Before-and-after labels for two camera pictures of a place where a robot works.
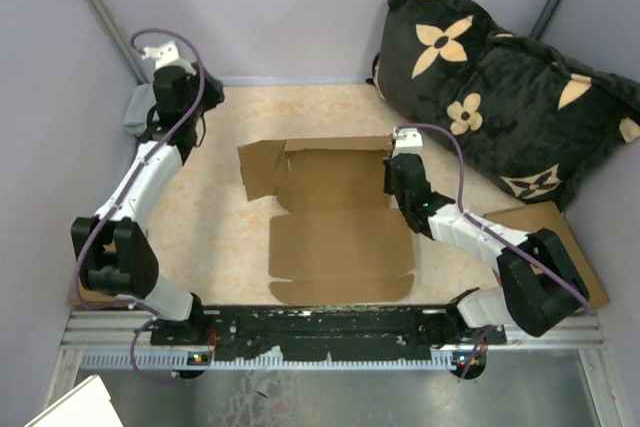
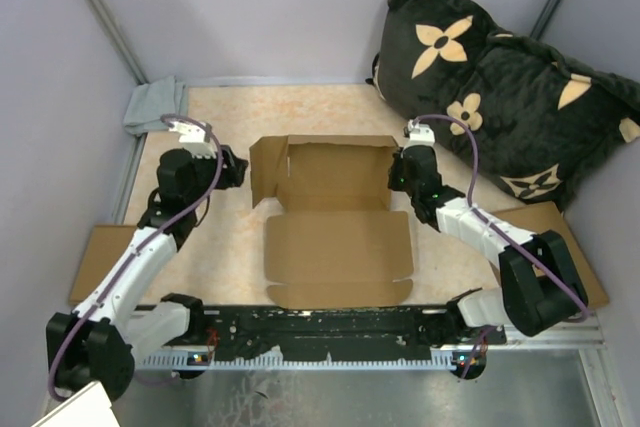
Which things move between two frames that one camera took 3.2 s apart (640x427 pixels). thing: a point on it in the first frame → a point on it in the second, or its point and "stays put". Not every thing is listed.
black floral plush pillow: x=529 y=118 stays put
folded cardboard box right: x=547 y=216 stays put
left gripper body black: x=210 y=98 → x=227 y=177
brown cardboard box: x=340 y=239 stays put
